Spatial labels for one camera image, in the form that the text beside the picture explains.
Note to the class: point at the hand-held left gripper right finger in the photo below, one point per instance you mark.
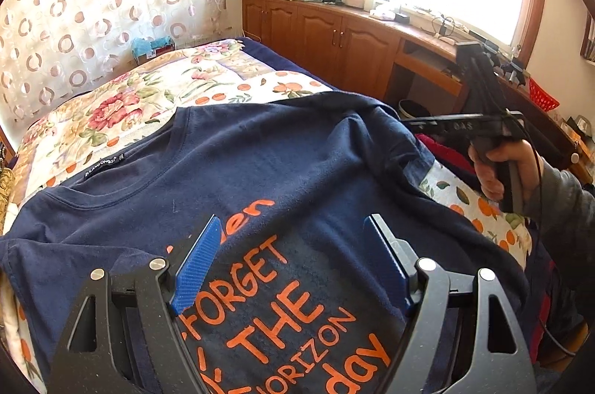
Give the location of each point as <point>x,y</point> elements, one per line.
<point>393,264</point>

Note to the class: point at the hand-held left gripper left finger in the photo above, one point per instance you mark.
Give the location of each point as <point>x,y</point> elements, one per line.
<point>197,261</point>

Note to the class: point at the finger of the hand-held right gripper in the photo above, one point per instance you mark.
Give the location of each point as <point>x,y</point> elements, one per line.
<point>432,125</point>

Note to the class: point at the navy printed t-shirt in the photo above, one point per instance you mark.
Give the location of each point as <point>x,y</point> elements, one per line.
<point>223,170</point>

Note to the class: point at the person's right hand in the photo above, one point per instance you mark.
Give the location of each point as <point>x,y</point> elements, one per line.
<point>511,170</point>

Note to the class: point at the round trash bin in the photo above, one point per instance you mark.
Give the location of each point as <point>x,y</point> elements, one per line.
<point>411,109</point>

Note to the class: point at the red cloth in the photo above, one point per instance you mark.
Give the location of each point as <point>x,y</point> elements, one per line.
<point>446,152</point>

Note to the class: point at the red plastic basket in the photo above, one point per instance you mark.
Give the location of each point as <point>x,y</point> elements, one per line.
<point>544,94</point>

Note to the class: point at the wooden cabinet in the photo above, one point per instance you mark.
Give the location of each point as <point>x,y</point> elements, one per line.
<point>325,26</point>

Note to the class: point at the navy blanket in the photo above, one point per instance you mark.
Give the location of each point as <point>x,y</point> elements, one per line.
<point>274,59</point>

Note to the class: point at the floral orange-print bedsheet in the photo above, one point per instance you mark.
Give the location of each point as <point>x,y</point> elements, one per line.
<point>139,96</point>

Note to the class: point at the blue packet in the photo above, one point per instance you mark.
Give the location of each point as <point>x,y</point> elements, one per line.
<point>148,47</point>

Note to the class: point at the circle-pattern sheer curtain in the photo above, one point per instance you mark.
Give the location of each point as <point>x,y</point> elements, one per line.
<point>93,3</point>

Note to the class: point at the wall shelf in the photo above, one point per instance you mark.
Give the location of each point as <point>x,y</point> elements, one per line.
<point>589,40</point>

